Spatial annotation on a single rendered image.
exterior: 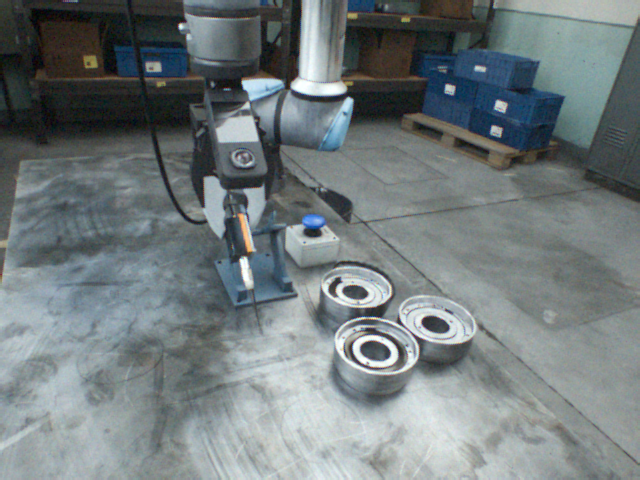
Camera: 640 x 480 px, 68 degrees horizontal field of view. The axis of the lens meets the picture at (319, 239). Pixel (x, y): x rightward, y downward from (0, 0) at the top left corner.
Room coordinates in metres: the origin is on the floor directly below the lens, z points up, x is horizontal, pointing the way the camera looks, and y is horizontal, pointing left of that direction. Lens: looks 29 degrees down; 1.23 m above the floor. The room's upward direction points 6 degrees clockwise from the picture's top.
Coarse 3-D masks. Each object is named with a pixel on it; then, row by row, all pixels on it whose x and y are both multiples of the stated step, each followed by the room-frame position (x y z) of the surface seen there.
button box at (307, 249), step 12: (288, 228) 0.73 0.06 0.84; (300, 228) 0.74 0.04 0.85; (324, 228) 0.75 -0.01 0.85; (288, 240) 0.73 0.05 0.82; (300, 240) 0.69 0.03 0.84; (312, 240) 0.70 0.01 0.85; (324, 240) 0.70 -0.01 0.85; (336, 240) 0.71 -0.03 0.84; (288, 252) 0.72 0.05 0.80; (300, 252) 0.68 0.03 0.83; (312, 252) 0.69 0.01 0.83; (324, 252) 0.70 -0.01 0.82; (336, 252) 0.71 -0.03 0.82; (300, 264) 0.68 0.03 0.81; (312, 264) 0.69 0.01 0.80
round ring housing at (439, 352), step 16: (416, 304) 0.57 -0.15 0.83; (432, 304) 0.57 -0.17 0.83; (448, 304) 0.57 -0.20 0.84; (400, 320) 0.51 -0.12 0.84; (416, 320) 0.53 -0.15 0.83; (432, 320) 0.54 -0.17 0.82; (448, 320) 0.54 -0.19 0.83; (464, 320) 0.54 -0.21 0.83; (416, 336) 0.48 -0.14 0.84; (432, 336) 0.50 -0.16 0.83; (448, 336) 0.50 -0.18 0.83; (464, 336) 0.50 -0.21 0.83; (432, 352) 0.47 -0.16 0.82; (448, 352) 0.47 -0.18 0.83; (464, 352) 0.48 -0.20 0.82
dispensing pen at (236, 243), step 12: (228, 204) 0.53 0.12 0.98; (228, 228) 0.50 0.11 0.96; (240, 228) 0.50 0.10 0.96; (228, 240) 0.50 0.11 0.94; (240, 240) 0.49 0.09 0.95; (240, 252) 0.48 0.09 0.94; (240, 264) 0.48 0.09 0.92; (252, 276) 0.48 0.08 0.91; (252, 288) 0.47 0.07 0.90; (252, 300) 0.46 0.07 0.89
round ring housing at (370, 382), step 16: (352, 320) 0.50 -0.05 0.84; (368, 320) 0.51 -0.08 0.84; (384, 320) 0.51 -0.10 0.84; (336, 336) 0.46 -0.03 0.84; (368, 336) 0.49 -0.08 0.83; (400, 336) 0.49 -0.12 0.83; (336, 352) 0.44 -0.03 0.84; (368, 352) 0.48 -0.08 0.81; (384, 352) 0.47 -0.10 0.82; (416, 352) 0.45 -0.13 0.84; (352, 368) 0.42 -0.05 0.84; (352, 384) 0.42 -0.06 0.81; (368, 384) 0.41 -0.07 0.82; (384, 384) 0.41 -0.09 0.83; (400, 384) 0.42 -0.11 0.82
